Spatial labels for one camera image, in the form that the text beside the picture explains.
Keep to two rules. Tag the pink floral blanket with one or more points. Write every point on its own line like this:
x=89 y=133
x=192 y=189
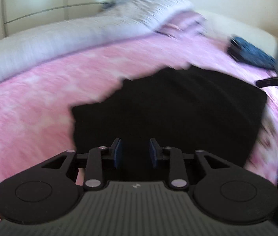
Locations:
x=35 y=118

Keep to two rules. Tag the black zip jacket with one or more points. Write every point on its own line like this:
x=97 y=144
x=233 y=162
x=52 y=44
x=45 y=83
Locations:
x=189 y=109

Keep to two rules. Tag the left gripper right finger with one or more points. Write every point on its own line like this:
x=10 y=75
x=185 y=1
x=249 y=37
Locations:
x=176 y=164

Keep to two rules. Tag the white pillow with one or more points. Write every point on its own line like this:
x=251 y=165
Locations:
x=223 y=28

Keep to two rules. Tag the blue storage bag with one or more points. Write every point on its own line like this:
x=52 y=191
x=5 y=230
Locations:
x=244 y=52

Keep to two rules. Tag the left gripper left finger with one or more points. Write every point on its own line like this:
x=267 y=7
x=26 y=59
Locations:
x=72 y=171

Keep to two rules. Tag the white ribbed bedspread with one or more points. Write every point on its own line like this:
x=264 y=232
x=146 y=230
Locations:
x=133 y=18

